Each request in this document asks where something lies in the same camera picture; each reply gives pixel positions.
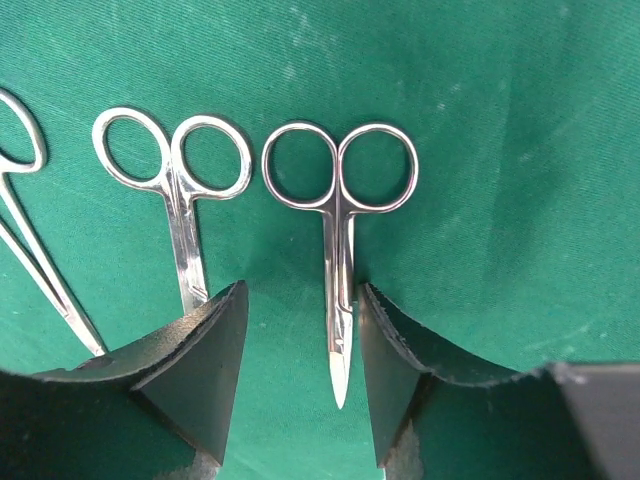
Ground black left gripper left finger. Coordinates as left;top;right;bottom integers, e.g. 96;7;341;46
1;281;249;479

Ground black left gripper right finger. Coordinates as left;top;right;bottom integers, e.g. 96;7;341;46
359;283;639;479

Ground silver haemostat clamp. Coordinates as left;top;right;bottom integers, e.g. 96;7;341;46
1;89;108;356

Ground green surgical cloth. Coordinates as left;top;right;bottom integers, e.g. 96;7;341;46
1;1;639;479

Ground small silver scissors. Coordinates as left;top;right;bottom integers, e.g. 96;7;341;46
261;121;419;408

